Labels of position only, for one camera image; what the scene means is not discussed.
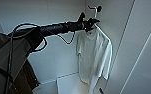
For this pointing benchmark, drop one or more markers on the dark olive jacket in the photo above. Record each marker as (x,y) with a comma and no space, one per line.
(27,80)

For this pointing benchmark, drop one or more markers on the small black wall fitting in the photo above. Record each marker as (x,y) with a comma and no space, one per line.
(101,90)

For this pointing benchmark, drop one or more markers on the white wardrobe door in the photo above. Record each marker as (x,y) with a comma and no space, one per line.
(141,40)

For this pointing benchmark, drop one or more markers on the white shirt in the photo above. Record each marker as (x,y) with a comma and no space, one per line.
(92,56)

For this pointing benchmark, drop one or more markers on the white wardrobe shelf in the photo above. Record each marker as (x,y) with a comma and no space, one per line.
(69,86)

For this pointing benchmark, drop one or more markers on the white wardrobe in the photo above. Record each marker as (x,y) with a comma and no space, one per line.
(57,20)

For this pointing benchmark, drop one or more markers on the black wall hook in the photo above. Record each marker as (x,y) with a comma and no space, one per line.
(98,8)

